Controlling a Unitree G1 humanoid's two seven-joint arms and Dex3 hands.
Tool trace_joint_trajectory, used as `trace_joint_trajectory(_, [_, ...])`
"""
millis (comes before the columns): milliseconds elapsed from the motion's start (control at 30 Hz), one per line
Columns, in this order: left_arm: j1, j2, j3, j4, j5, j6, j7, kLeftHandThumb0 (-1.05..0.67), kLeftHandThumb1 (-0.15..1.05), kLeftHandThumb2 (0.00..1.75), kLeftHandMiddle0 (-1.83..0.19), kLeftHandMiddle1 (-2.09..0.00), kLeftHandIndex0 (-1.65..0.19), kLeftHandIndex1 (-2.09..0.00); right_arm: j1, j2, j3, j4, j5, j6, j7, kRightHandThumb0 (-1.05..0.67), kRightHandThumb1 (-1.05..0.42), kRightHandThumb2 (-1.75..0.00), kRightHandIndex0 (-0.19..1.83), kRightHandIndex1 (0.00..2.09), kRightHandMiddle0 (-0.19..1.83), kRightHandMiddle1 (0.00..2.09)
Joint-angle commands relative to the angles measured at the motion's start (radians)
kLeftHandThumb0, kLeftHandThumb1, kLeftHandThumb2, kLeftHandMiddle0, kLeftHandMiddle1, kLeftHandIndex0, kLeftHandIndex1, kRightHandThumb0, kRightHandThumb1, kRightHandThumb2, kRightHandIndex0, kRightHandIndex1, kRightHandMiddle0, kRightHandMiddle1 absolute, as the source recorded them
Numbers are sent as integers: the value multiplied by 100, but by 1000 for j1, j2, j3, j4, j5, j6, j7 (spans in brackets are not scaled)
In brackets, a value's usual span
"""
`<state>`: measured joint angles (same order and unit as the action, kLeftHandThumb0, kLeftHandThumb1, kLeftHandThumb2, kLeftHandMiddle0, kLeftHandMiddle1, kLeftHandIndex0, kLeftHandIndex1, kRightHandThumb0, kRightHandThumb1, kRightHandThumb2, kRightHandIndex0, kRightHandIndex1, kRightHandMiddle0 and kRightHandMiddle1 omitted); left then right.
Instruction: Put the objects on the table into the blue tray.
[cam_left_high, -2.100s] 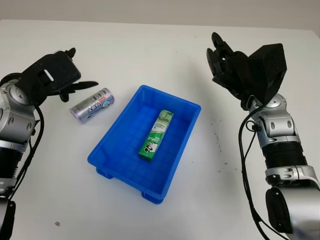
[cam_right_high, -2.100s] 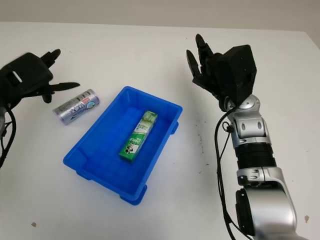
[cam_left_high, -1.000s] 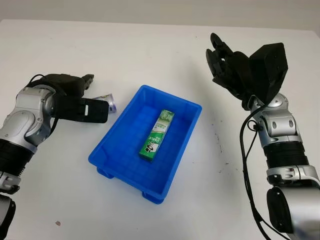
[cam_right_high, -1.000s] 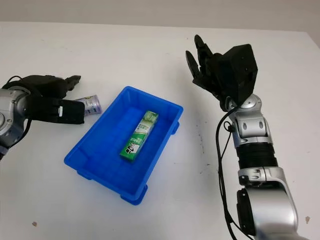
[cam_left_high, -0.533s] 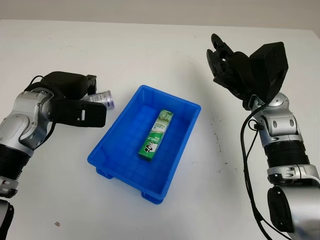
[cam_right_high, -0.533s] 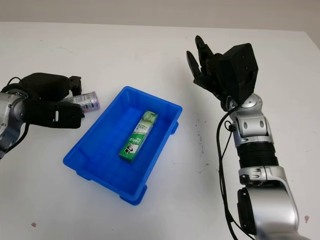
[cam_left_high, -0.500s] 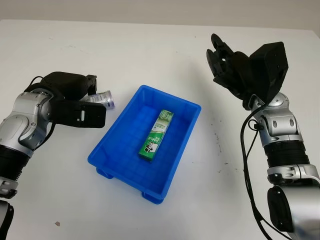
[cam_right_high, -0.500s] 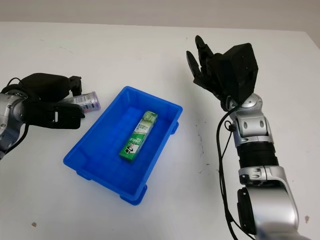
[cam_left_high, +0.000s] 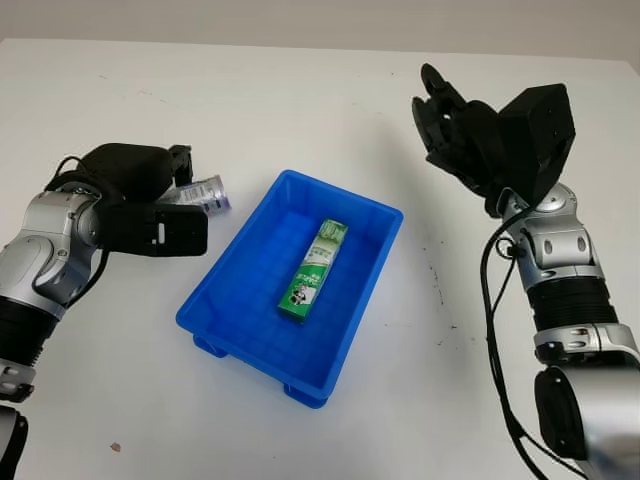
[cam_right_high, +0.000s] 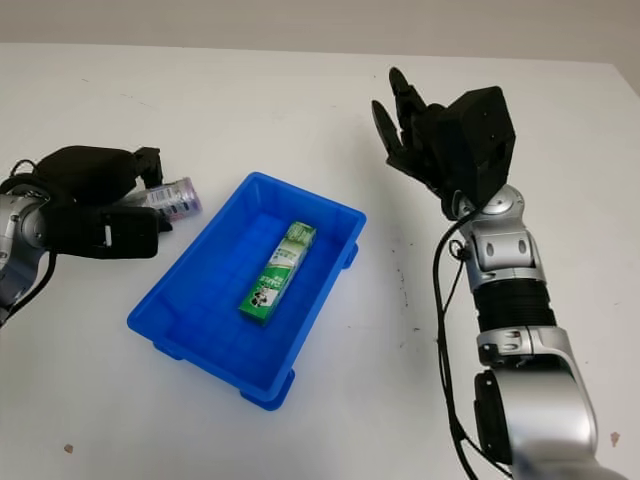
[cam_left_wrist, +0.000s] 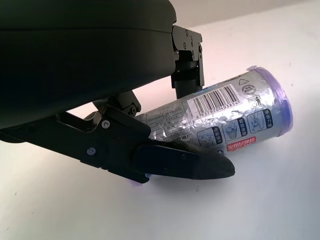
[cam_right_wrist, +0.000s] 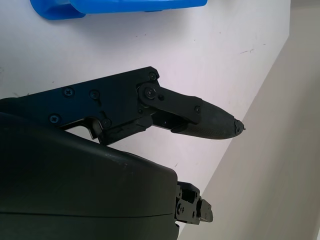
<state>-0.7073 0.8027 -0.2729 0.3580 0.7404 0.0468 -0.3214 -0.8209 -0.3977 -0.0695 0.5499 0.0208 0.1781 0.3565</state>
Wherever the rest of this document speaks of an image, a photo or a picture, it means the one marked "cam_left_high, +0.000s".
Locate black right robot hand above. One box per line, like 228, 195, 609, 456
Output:
410, 62, 507, 219

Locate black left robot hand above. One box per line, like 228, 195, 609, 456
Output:
78, 142, 194, 206

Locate silver purple printed can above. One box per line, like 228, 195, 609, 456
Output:
169, 173, 234, 218

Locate green toothpaste box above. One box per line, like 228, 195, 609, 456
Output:
277, 218, 349, 326

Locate blue plastic tray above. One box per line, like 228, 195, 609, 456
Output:
175, 169, 405, 412

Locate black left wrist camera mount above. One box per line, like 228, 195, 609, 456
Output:
101, 200, 210, 259

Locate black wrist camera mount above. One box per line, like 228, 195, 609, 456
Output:
101, 200, 210, 259
492, 83, 578, 207

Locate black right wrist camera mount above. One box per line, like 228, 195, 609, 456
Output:
492, 83, 578, 207

